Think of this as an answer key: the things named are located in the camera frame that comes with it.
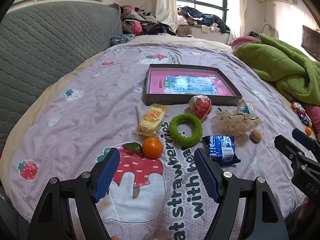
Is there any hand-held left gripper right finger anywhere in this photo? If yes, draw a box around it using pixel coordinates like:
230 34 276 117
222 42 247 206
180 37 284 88
194 148 289 240

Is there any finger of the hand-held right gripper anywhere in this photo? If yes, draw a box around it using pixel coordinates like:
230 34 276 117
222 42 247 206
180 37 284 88
292 128 320 155
274 135 309 171

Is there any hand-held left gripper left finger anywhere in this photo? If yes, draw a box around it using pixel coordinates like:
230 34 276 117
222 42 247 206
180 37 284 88
26 147 121 240

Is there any blue cookie packet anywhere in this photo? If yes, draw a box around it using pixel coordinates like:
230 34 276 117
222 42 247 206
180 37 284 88
202 135 242 166

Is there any walnut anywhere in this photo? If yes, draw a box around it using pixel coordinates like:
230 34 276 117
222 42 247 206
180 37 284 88
250 129 262 143

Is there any tangerine with green leaf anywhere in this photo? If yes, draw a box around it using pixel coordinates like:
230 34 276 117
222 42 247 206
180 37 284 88
122 137 164 159

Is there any blue and red surprise egg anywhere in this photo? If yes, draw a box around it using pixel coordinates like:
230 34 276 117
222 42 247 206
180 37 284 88
237 99 256 117

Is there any green fuzzy scrunchie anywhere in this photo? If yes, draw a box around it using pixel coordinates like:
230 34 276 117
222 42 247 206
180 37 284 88
168 114 203 148

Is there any yellow snack packet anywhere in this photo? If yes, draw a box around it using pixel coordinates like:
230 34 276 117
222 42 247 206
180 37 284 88
136 104 168 137

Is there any red and white surprise egg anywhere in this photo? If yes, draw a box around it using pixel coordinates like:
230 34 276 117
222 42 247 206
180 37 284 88
188 94 212 121

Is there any shallow grey cardboard box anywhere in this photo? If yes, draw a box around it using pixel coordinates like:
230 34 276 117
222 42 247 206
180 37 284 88
142 64 243 106

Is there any person's right hand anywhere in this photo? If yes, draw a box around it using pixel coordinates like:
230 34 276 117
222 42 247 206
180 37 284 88
299 197 313 220

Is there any red candy wrapper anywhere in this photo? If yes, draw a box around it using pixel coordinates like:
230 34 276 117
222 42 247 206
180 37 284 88
291 101 313 127

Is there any green fleece blanket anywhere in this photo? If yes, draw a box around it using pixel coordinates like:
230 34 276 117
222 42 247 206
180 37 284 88
234 33 320 105

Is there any pink strawberry printed blanket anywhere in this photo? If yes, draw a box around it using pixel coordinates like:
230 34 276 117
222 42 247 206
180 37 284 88
6 42 320 240

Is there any pink cloth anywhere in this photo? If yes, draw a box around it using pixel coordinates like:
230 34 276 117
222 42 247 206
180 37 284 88
231 36 260 54

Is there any blue patterned cloth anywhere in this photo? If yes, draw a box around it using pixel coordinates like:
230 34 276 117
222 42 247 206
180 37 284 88
110 34 137 47

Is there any cream bed sheet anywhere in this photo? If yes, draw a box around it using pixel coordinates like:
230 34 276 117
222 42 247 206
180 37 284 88
0 34 234 200

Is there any grey quilted headboard cover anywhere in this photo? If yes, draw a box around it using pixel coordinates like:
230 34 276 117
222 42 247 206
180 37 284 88
0 3 123 153

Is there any white curtain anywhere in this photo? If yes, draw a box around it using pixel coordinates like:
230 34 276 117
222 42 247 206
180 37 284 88
155 0 179 32
229 0 247 39

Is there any pile of dark clothes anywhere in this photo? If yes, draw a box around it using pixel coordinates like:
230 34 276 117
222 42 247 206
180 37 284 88
177 5 230 34

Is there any pile of colourful clothes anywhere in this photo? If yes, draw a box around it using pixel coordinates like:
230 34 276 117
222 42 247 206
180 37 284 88
121 4 178 36

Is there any dark wooden frame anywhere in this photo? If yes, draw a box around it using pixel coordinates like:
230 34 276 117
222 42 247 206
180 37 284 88
301 25 320 62

